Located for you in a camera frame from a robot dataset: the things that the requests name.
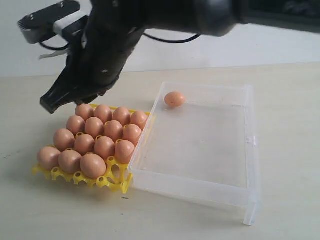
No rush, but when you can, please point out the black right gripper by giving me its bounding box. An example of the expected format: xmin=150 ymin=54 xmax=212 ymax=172
xmin=40 ymin=4 xmax=146 ymax=114

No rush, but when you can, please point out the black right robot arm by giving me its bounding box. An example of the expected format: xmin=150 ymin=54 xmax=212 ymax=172
xmin=40 ymin=0 xmax=320 ymax=114

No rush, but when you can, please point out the clear plastic bin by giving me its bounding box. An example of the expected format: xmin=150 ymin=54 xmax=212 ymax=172
xmin=128 ymin=82 xmax=261 ymax=226

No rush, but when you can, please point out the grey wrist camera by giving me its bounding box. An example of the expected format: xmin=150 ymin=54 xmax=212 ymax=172
xmin=17 ymin=0 xmax=87 ymax=45

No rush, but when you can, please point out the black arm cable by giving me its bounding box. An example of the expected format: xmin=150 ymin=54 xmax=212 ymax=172
xmin=38 ymin=32 xmax=201 ymax=51

